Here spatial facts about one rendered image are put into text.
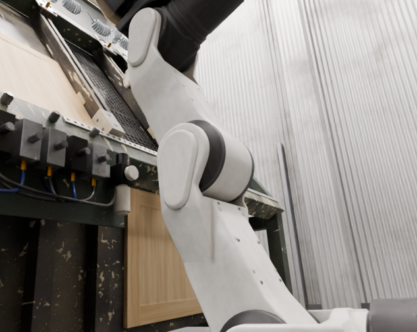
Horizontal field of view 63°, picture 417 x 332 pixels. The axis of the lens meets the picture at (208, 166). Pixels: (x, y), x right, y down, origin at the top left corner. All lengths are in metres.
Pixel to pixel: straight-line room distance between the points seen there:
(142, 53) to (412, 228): 2.89
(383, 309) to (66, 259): 1.02
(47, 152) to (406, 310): 0.74
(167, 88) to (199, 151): 0.21
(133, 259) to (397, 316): 1.12
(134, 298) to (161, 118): 0.90
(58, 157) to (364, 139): 3.04
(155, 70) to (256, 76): 3.58
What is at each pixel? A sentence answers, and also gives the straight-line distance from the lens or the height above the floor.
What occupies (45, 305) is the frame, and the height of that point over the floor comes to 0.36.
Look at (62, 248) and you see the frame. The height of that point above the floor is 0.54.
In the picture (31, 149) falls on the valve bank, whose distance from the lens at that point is 0.84.
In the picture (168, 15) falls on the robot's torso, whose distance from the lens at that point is 0.83.
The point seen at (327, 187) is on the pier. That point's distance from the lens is 3.36.
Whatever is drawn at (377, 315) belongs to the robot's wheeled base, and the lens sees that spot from 0.50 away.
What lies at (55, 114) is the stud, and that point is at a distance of 1.04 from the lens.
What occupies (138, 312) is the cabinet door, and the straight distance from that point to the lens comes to 1.47.
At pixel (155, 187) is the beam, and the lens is 1.35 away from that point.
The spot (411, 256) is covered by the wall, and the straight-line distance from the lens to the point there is 3.33.
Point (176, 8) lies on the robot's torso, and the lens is 0.83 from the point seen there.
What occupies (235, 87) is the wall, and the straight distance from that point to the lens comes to 4.40.
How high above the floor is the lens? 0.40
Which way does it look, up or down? 19 degrees up
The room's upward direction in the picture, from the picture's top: 4 degrees counter-clockwise
